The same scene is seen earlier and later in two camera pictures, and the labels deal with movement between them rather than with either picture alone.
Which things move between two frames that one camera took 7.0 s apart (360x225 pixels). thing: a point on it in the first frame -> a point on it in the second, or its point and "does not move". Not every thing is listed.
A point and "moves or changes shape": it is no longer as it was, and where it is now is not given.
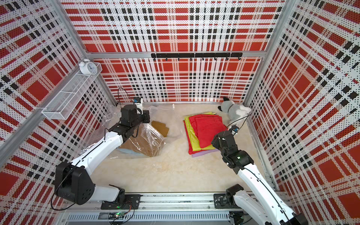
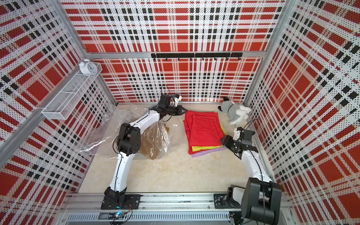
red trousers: x=191 y=151 does not move
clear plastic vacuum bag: x=149 y=139 does not move
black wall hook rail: x=196 y=55 does not move
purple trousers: x=205 y=152 does not move
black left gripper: x=146 y=113 -> x=179 y=110
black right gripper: x=216 y=141 -> x=227 y=142
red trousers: x=207 y=127 moves or changes shape
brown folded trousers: x=149 y=139 does not move
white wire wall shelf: x=58 y=107 does not move
